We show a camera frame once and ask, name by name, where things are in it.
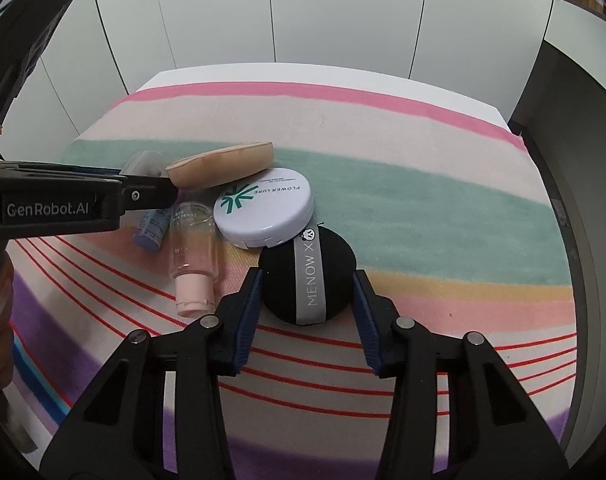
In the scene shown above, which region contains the clear bottle pink cap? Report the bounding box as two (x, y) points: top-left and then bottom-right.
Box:
(169, 202), (218, 318)

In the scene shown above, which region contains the colourful striped cloth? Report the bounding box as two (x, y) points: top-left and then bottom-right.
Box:
(4, 80), (580, 480)

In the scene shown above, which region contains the beige powder puff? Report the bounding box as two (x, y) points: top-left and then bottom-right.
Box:
(166, 142), (275, 190)

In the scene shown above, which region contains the black round powder puff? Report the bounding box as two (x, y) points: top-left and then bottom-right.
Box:
(258, 222), (356, 326)

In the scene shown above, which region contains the white round compact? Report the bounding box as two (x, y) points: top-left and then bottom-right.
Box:
(214, 168), (314, 249)

